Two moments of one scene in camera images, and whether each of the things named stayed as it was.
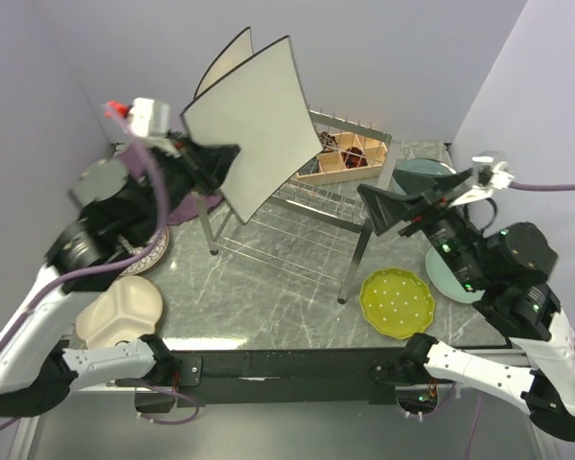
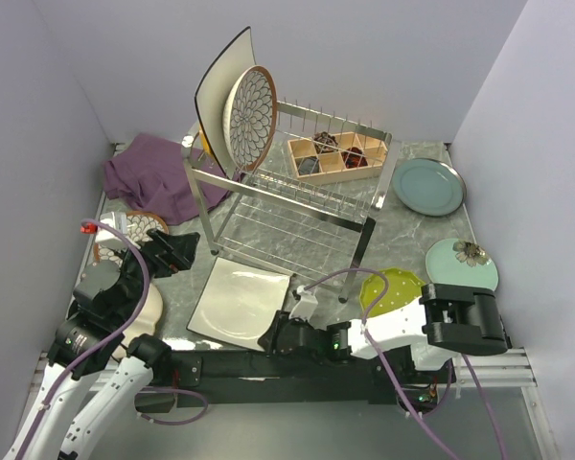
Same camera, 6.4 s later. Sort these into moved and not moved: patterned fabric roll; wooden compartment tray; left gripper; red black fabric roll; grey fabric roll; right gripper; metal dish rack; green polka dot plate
Moved: left gripper; right gripper
Not moved: metal dish rack; red black fabric roll; patterned fabric roll; grey fabric roll; wooden compartment tray; green polka dot plate
